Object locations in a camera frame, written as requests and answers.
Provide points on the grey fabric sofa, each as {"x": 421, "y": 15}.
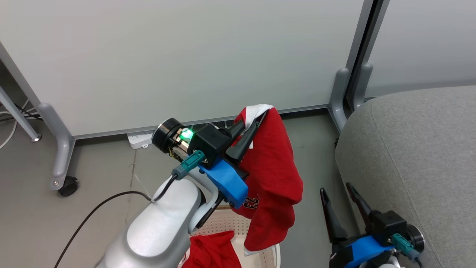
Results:
{"x": 412, "y": 167}

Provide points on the grey partition foot with caster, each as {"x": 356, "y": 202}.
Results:
{"x": 61, "y": 149}

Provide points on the blue right camera mount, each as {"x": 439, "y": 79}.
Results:
{"x": 366, "y": 249}

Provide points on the grey metal desk leg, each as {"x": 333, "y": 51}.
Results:
{"x": 18, "y": 115}

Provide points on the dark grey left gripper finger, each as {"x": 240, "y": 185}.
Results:
{"x": 245, "y": 143}
{"x": 233, "y": 130}

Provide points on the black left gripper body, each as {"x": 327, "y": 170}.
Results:
{"x": 168, "y": 134}

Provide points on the plain red garment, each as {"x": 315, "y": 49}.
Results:
{"x": 212, "y": 251}

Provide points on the white perforated laundry basket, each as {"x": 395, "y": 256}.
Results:
{"x": 227, "y": 221}

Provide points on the wide white partition panel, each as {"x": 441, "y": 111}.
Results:
{"x": 186, "y": 56}

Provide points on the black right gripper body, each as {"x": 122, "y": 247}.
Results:
{"x": 415, "y": 238}

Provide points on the white power strip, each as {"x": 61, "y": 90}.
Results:
{"x": 139, "y": 139}

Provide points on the narrow white partition panel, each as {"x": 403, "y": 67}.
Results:
{"x": 427, "y": 41}

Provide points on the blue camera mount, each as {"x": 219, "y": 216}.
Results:
{"x": 366, "y": 249}
{"x": 225, "y": 182}

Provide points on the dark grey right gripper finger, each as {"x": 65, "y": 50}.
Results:
{"x": 360, "y": 206}
{"x": 333, "y": 223}

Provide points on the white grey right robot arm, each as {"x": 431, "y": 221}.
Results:
{"x": 386, "y": 263}

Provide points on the blue left camera mount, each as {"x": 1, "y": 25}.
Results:
{"x": 225, "y": 182}

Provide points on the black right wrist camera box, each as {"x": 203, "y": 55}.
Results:
{"x": 386, "y": 225}

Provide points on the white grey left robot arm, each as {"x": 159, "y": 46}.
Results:
{"x": 160, "y": 227}

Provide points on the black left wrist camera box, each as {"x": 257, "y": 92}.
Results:
{"x": 210, "y": 143}

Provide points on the black caster wheel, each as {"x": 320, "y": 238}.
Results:
{"x": 68, "y": 186}

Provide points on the white zip tie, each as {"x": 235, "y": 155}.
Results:
{"x": 143, "y": 188}

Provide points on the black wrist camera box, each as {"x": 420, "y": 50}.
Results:
{"x": 210, "y": 143}
{"x": 386, "y": 225}

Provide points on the red basketball jersey white collar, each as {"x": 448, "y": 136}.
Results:
{"x": 273, "y": 175}

